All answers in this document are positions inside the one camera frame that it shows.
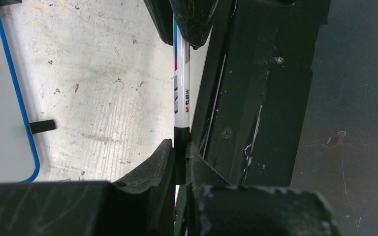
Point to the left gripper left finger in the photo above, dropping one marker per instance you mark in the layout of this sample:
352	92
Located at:
141	203

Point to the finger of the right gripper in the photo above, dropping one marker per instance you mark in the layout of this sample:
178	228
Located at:
194	19
162	16

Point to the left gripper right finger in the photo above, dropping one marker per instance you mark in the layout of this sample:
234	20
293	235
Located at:
217	208

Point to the white marker pen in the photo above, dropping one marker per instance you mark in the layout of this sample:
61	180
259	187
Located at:
181	113

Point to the blue framed whiteboard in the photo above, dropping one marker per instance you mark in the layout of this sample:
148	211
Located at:
19	161

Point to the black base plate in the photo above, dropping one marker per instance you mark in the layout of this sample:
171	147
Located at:
255	87

